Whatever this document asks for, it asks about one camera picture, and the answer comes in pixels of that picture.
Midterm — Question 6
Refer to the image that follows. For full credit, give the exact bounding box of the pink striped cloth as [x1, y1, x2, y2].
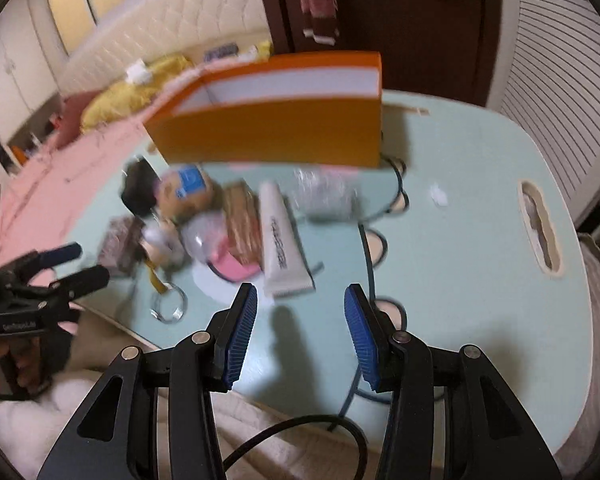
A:
[555, 235, 600, 463]

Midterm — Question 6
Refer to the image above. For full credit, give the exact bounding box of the black pouch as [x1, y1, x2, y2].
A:
[120, 159, 161, 218]

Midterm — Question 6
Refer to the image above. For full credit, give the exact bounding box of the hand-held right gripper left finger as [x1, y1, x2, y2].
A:
[36, 282, 259, 480]

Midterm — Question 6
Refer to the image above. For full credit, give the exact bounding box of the cream blanket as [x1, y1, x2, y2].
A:
[65, 310, 396, 480]

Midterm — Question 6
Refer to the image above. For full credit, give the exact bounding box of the dark phone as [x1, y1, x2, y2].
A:
[203, 45, 238, 62]

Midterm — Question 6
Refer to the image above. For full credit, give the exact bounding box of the pink bed sheet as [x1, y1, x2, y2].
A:
[0, 120, 156, 281]

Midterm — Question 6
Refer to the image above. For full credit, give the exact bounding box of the white slatted closet door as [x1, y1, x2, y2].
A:
[497, 0, 600, 221]

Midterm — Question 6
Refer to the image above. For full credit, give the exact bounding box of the brown pink striped scarf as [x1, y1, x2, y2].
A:
[295, 0, 341, 45]

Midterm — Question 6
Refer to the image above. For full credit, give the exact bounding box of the brown plush toy blue patch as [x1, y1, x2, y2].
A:
[155, 164, 220, 223]

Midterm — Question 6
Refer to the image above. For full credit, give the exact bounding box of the black cable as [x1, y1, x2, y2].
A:
[222, 412, 371, 480]

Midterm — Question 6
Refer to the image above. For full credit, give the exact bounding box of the dark brown wooden door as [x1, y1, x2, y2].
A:
[254, 0, 503, 108]

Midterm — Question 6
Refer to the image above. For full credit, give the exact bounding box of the pink clear dome case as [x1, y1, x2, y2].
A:
[182, 212, 266, 283]

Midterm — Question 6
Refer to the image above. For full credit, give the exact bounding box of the white wardrobe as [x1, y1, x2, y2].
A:
[0, 0, 63, 171]

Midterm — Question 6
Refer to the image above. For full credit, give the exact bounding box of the cream tufted headboard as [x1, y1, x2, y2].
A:
[60, 0, 276, 96]

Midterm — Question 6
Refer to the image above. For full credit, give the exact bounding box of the yellow pillow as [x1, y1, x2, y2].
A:
[80, 54, 196, 133]

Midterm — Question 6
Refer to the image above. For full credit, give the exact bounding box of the orange cardboard box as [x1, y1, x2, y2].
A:
[145, 51, 383, 168]

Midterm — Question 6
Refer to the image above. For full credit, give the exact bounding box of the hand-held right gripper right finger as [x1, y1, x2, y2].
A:
[343, 283, 563, 480]

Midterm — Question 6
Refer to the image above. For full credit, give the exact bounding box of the clear plastic bag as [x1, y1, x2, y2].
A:
[292, 167, 358, 221]

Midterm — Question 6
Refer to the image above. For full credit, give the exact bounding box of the white cosmetic tube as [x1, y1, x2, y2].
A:
[257, 181, 316, 298]

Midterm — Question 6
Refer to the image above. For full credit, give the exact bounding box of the white figurine keychain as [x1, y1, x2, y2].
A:
[139, 220, 189, 324]

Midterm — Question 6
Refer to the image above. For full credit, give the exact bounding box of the patterned brown pouch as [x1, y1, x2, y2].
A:
[99, 216, 148, 277]

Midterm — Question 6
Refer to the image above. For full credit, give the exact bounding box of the dark red pillow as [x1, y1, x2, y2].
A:
[55, 91, 106, 148]

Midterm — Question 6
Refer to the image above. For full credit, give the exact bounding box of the gold brown packet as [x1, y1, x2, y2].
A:
[221, 182, 263, 266]

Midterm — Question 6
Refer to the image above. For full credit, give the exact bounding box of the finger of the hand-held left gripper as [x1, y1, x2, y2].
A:
[7, 265, 112, 320]
[0, 242, 83, 287]

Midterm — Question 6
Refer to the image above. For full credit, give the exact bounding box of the white fluffy blanket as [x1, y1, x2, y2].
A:
[0, 377, 98, 480]

